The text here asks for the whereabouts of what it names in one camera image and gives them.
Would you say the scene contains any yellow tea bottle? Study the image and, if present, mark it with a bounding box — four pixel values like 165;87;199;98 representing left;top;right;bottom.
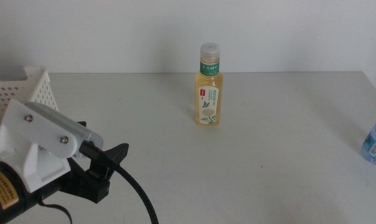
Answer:
194;42;223;126

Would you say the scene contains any white perforated plastic basket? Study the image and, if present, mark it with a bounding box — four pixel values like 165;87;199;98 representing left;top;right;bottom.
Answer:
0;64;60;138

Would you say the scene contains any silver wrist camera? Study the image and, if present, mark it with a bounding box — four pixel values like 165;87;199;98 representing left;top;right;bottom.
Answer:
24;101;104;158

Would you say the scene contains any thin black cable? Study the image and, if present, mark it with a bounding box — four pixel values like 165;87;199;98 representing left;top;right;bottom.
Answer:
37;198;73;224

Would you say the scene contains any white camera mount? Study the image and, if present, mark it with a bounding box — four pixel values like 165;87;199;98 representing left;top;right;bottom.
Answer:
0;98;80;193

